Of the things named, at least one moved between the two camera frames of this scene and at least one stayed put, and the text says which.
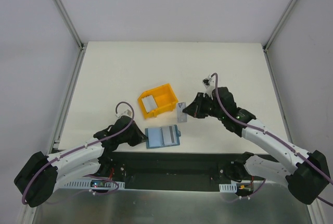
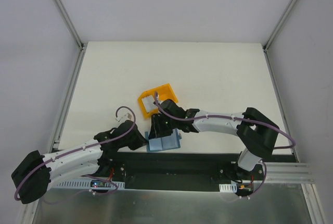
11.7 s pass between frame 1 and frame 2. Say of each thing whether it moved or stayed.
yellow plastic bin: stayed
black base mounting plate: stayed
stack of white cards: stayed
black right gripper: moved
